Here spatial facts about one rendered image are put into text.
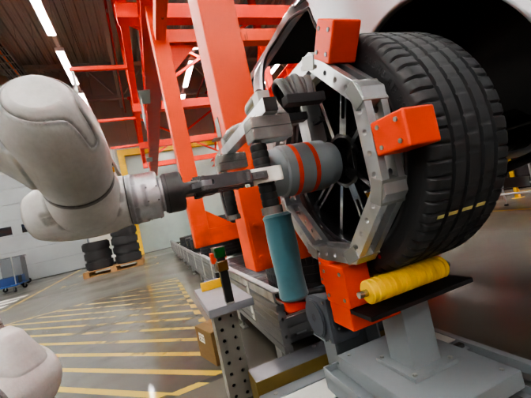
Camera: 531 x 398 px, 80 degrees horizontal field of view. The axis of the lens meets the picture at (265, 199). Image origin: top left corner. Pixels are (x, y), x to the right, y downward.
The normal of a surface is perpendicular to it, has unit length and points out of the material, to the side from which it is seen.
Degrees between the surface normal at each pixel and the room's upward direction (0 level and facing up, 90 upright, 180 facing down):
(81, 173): 141
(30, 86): 66
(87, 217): 147
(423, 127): 90
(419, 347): 90
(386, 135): 90
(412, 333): 90
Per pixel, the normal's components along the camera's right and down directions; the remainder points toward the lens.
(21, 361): 0.81, -0.58
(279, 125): 0.33, -0.10
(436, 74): 0.24, -0.41
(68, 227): 0.22, 0.71
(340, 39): 0.39, 0.48
